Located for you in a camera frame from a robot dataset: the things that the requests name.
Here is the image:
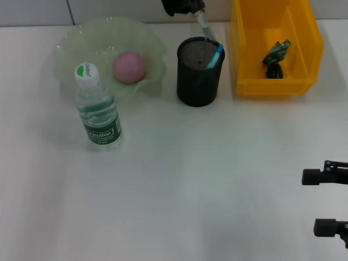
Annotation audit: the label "yellow plastic bin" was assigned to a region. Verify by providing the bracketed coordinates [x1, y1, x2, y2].
[229, 0, 325, 95]

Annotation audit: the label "blue scissors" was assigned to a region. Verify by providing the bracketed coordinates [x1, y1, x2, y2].
[195, 43, 225, 88]

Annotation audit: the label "black mesh pen holder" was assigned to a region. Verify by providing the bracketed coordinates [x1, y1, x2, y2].
[176, 36, 226, 107]

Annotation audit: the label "translucent green glass plate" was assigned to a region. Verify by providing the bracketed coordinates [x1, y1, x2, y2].
[40, 16, 167, 105]

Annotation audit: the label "clear water bottle green label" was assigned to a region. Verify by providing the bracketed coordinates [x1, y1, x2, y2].
[74, 61, 123, 152]

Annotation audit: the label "pink peach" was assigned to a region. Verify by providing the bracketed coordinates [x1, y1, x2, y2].
[113, 52, 146, 84]

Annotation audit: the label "green plastic wrapper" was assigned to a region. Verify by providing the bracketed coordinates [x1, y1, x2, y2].
[262, 39, 291, 79]

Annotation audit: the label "white grey ballpoint pen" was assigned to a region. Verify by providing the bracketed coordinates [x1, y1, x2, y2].
[194, 9, 218, 45]

